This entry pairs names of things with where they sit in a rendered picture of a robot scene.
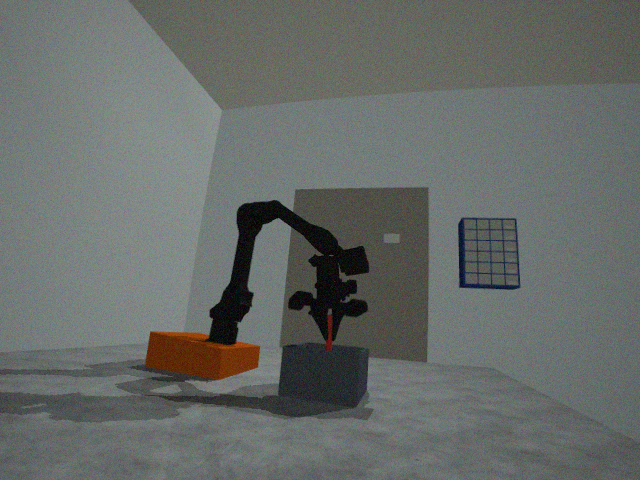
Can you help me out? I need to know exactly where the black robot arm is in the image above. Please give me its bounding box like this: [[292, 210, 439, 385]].
[[206, 200, 369, 345]]

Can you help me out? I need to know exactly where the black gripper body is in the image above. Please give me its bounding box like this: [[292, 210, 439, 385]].
[[288, 273, 368, 317]]

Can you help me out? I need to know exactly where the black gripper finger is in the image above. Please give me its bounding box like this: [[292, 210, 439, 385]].
[[330, 309, 350, 341], [308, 306, 329, 341]]

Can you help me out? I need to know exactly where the dark red peg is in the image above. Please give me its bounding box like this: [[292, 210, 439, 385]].
[[326, 316, 333, 351]]

